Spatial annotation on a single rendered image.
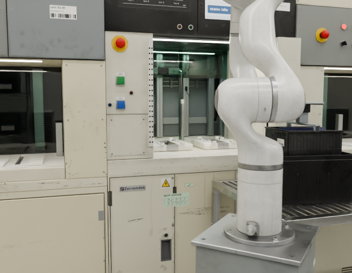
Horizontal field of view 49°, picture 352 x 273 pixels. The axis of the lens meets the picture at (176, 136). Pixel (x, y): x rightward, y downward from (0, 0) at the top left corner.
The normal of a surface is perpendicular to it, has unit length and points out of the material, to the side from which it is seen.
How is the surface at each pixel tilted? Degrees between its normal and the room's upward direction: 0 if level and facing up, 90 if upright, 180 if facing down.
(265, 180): 90
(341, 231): 90
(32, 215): 90
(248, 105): 100
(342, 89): 90
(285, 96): 82
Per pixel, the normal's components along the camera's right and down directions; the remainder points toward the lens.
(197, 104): 0.29, 0.10
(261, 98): -0.01, 0.01
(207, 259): -0.47, 0.09
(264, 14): 0.25, -0.28
